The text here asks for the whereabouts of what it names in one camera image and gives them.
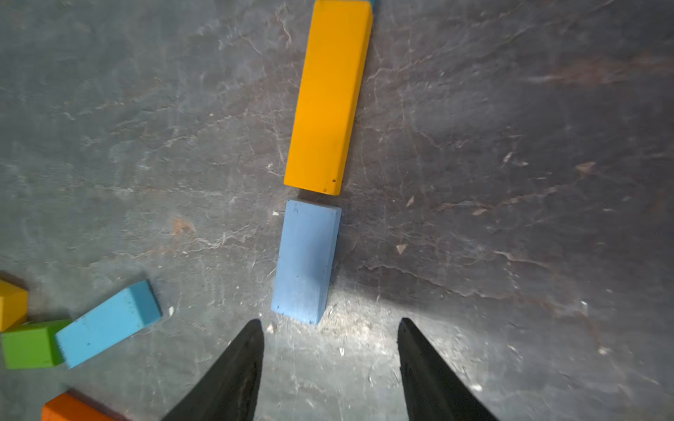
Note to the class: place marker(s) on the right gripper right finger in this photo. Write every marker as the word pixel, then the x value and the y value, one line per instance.
pixel 432 389

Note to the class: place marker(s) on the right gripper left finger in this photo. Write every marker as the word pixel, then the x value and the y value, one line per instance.
pixel 229 389

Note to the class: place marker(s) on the orange block front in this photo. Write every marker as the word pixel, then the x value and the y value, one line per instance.
pixel 72 407

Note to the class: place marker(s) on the light blue short block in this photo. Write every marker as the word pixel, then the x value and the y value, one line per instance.
pixel 305 261

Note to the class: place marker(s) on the light blue long block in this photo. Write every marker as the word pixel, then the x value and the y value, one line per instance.
pixel 116 319

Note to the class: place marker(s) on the green block lower left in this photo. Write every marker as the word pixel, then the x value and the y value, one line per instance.
pixel 33 345

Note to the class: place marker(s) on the yellow-orange small block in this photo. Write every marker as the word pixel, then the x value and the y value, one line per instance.
pixel 13 305

